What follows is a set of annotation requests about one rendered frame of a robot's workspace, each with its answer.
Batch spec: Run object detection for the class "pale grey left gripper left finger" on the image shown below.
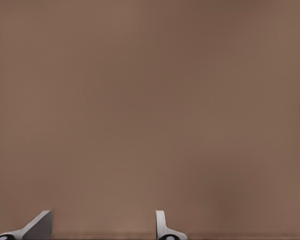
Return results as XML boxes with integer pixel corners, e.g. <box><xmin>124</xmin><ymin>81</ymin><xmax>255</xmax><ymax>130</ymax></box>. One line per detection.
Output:
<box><xmin>0</xmin><ymin>210</ymin><xmax>53</xmax><ymax>240</ymax></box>

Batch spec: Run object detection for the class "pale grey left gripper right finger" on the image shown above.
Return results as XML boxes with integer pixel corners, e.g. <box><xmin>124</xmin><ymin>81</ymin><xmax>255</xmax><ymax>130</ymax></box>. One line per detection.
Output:
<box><xmin>155</xmin><ymin>210</ymin><xmax>188</xmax><ymax>240</ymax></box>

